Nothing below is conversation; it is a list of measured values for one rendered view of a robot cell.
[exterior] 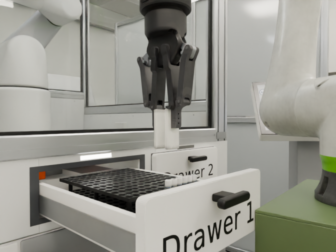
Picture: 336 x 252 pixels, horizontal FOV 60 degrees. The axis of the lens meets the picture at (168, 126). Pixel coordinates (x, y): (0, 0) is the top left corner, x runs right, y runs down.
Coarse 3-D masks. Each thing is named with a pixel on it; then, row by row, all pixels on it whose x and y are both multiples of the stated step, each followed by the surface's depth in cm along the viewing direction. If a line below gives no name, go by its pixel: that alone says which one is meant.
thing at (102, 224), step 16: (64, 176) 64; (176, 176) 64; (48, 192) 54; (64, 192) 50; (48, 208) 54; (64, 208) 49; (80, 208) 46; (96, 208) 43; (112, 208) 41; (64, 224) 49; (80, 224) 46; (96, 224) 43; (112, 224) 40; (128, 224) 38; (96, 240) 43; (112, 240) 40; (128, 240) 38
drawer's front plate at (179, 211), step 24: (168, 192) 36; (192, 192) 39; (144, 216) 33; (168, 216) 36; (192, 216) 39; (216, 216) 44; (240, 216) 49; (144, 240) 33; (168, 240) 36; (192, 240) 40; (216, 240) 44
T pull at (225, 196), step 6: (216, 192) 43; (222, 192) 43; (228, 192) 43; (240, 192) 43; (246, 192) 43; (216, 198) 42; (222, 198) 39; (228, 198) 40; (234, 198) 40; (240, 198) 42; (246, 198) 43; (222, 204) 39; (228, 204) 39; (234, 204) 40
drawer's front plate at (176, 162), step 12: (156, 156) 77; (168, 156) 80; (180, 156) 84; (216, 156) 98; (156, 168) 77; (168, 168) 80; (180, 168) 84; (192, 168) 88; (204, 168) 93; (216, 168) 98
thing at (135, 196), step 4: (196, 180) 57; (184, 184) 53; (156, 188) 50; (160, 188) 51; (164, 188) 50; (140, 192) 48; (144, 192) 48; (148, 192) 47; (152, 192) 48; (124, 196) 45; (128, 196) 46; (132, 196) 45; (136, 196) 45; (124, 200) 45; (128, 200) 44; (132, 200) 44
